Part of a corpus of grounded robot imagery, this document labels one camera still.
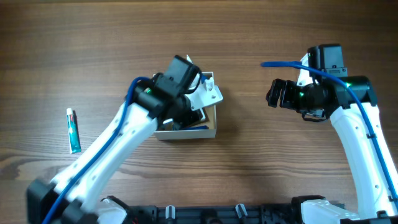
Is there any blue disposable razor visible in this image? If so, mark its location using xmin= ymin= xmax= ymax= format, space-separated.
xmin=183 ymin=125 xmax=209 ymax=131

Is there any white toothpaste tube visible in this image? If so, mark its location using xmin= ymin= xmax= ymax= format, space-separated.
xmin=186 ymin=54 xmax=193 ymax=64

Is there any teal small toothpaste tube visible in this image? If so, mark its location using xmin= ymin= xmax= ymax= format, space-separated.
xmin=67 ymin=108 xmax=81 ymax=154

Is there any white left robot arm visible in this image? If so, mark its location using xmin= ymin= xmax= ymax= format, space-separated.
xmin=27 ymin=79 xmax=210 ymax=223

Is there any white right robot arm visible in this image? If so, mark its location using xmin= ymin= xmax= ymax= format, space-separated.
xmin=266 ymin=77 xmax=397 ymax=223

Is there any white cardboard box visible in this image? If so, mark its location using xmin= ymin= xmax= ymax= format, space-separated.
xmin=154 ymin=72 xmax=223 ymax=141

